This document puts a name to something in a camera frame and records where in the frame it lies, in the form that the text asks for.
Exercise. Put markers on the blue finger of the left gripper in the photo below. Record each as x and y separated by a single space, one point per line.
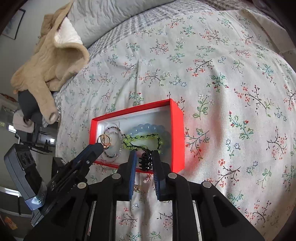
87 156

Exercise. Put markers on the black box at bedside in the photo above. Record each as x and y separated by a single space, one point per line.
23 171

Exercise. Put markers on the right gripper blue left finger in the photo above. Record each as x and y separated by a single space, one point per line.
87 212

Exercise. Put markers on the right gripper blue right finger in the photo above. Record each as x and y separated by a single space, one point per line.
200 211

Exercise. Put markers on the black hair claw clip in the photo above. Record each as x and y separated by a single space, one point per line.
145 161

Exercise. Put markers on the framed wall picture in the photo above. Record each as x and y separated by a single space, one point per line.
13 25

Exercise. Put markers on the small gold flower earring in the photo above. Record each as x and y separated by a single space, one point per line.
136 188

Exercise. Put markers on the floral bed sheet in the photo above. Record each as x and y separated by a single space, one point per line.
230 69

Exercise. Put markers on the red Ace cardboard box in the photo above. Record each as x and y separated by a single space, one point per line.
157 125

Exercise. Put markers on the small gold stud earring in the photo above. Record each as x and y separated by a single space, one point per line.
147 178

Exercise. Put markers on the grey quilted pillow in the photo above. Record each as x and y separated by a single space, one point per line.
93 19

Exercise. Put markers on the dark chair with clothes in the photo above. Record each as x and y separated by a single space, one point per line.
30 128

